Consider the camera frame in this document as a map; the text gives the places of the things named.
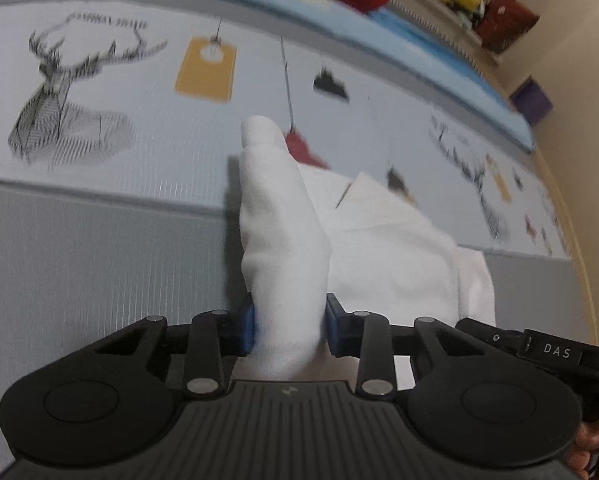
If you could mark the deer print bed sheet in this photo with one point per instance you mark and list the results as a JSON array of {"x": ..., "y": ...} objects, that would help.
[{"x": 104, "y": 240}]

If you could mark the purple box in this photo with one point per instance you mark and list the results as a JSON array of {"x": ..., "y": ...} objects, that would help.
[{"x": 532, "y": 102}]

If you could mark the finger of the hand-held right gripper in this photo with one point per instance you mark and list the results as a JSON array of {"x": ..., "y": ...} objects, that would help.
[{"x": 494, "y": 337}]

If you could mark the dark red cushion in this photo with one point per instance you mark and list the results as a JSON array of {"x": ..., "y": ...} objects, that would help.
[{"x": 504, "y": 22}]

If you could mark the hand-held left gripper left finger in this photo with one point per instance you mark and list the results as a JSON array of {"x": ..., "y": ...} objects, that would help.
[{"x": 248, "y": 327}]

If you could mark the light blue quilt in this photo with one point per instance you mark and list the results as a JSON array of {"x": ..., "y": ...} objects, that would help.
[{"x": 429, "y": 55}]

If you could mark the white small garment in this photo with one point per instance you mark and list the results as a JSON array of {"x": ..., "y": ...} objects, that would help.
[{"x": 289, "y": 240}]

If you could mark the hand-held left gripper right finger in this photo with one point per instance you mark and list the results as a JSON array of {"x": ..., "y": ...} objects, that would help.
[{"x": 332, "y": 327}]

